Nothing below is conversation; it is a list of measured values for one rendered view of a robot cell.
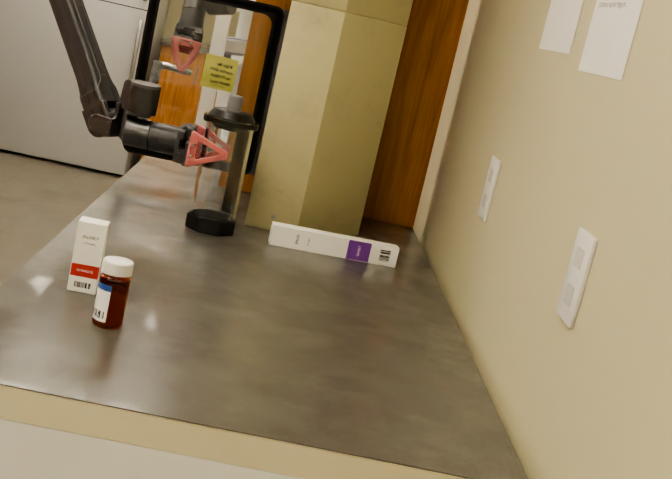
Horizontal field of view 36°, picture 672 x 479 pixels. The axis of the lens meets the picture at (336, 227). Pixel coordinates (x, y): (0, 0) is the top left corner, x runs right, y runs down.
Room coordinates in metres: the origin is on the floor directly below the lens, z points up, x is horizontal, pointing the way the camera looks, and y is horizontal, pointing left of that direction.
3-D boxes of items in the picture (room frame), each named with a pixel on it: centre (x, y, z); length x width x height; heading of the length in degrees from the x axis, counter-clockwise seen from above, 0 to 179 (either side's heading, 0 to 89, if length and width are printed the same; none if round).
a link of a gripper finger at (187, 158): (1.95, 0.28, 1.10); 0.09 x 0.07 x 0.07; 94
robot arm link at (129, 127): (1.97, 0.41, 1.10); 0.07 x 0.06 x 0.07; 94
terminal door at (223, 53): (2.38, 0.37, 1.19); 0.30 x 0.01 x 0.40; 100
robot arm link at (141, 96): (1.99, 0.44, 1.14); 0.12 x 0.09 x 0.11; 64
